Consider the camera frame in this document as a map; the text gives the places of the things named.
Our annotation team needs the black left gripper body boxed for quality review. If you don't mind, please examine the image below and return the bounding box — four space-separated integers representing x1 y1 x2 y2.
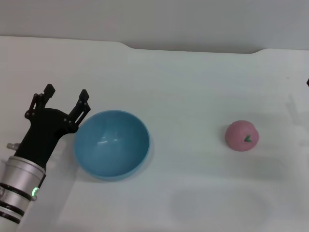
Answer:
14 108 78 170

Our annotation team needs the blue bowl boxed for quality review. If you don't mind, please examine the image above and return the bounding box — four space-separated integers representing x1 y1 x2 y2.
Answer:
73 110 151 181

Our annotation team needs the pink toy peach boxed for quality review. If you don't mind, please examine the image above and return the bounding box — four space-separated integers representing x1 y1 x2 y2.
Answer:
225 120 260 152

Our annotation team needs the left arm cable with connector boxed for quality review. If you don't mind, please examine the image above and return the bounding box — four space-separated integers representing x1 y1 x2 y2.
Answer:
6 142 22 151

